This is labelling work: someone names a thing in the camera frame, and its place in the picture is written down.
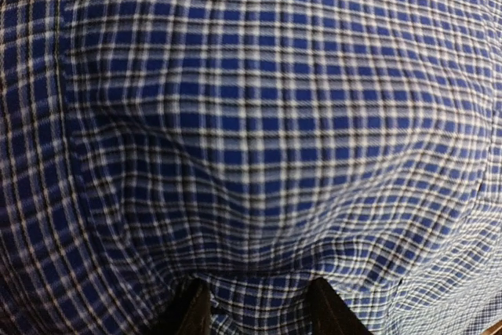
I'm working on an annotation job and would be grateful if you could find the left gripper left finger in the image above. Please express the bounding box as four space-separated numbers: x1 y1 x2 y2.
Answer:
151 279 212 335

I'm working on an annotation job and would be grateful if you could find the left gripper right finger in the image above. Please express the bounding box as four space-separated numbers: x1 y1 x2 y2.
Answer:
307 278 371 335

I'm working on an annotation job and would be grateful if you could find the blue dotted shirt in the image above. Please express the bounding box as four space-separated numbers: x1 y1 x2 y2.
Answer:
1 0 501 334

